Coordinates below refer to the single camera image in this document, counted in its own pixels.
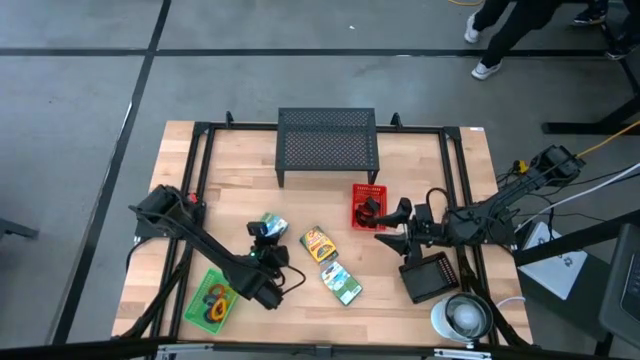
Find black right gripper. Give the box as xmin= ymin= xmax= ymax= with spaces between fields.
xmin=373 ymin=196 xmax=449 ymax=269

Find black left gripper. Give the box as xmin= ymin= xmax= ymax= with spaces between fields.
xmin=246 ymin=221 xmax=291 ymax=271

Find green blue snack packet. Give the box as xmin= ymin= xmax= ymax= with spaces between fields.
xmin=259 ymin=211 xmax=290 ymax=239

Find red plastic basket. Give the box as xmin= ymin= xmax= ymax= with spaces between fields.
xmin=351 ymin=183 xmax=389 ymax=233

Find black mesh tray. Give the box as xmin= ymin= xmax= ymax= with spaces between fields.
xmin=398 ymin=250 xmax=461 ymax=305

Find yellow Crayola crayon box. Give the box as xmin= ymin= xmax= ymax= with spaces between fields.
xmin=298 ymin=225 xmax=340 ymax=265

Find green blue crayon box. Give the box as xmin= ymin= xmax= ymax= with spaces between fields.
xmin=319 ymin=259 xmax=365 ymax=308

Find purple coil wrist keychain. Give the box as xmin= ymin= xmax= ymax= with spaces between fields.
xmin=201 ymin=293 xmax=217 ymax=324

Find yellow coil wrist keychain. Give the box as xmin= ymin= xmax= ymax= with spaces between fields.
xmin=209 ymin=299 xmax=230 ymax=323

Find green plastic basket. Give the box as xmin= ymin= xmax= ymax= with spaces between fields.
xmin=182 ymin=267 xmax=245 ymax=336

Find black perforated metal desk riser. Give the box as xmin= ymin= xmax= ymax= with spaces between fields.
xmin=273 ymin=107 xmax=381 ymax=190

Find dark grey desk equipment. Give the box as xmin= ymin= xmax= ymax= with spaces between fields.
xmin=598 ymin=222 xmax=640 ymax=351

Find white cardboard box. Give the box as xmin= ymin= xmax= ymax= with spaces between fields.
xmin=517 ymin=221 xmax=590 ymax=302

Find person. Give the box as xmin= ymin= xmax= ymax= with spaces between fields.
xmin=571 ymin=0 xmax=640 ymax=62
xmin=463 ymin=0 xmax=569 ymax=82

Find grey furniture foot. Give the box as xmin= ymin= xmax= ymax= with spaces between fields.
xmin=0 ymin=217 xmax=41 ymax=242

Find black right camera cable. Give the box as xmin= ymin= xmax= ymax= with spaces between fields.
xmin=423 ymin=186 xmax=452 ymax=214

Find black camera cable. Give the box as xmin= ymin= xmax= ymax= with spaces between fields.
xmin=423 ymin=186 xmax=452 ymax=214
xmin=276 ymin=263 xmax=308 ymax=297

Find black left camera cable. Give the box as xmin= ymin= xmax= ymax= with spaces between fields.
xmin=276 ymin=263 xmax=308 ymax=297

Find black metal table frame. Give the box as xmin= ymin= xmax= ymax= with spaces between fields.
xmin=112 ymin=110 xmax=536 ymax=351

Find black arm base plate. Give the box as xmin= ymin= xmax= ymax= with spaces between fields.
xmin=133 ymin=199 xmax=207 ymax=240
xmin=445 ymin=204 xmax=518 ymax=247

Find white lamp cable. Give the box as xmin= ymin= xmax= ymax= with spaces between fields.
xmin=494 ymin=295 xmax=527 ymax=310

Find yellow extension cord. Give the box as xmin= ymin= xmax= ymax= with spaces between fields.
xmin=513 ymin=119 xmax=640 ymax=179

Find black desk frame bar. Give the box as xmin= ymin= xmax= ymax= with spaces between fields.
xmin=512 ymin=208 xmax=640 ymax=269

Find white floor cable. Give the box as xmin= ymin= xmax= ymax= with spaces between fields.
xmin=514 ymin=160 xmax=640 ymax=232

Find black camera rig crossbar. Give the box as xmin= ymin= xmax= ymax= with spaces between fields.
xmin=0 ymin=335 xmax=640 ymax=360

